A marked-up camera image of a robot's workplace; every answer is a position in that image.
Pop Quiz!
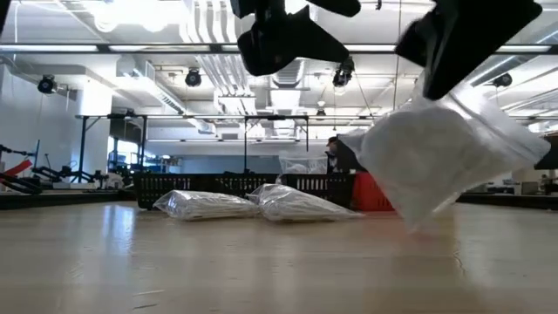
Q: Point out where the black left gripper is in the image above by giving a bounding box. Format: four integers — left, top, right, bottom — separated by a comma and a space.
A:
229, 0, 363, 78

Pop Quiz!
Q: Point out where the person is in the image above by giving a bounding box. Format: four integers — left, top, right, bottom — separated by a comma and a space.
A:
324, 136, 345, 174

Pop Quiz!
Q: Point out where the black slotted plastic basket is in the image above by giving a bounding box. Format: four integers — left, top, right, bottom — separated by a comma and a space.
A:
278, 173, 357, 209
133, 172, 281, 211

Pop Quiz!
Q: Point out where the red slotted plastic basket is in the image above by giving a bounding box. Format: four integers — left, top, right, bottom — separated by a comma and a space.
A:
350, 171, 397, 213

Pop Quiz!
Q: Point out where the red bar on background rig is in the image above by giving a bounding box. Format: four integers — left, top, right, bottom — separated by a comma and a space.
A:
2, 160, 32, 177

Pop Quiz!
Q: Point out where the black overhead camera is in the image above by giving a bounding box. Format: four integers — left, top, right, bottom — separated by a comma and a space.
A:
331, 56, 356, 88

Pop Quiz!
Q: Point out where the black background frame stand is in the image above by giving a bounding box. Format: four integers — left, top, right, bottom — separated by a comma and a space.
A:
74, 113, 311, 182

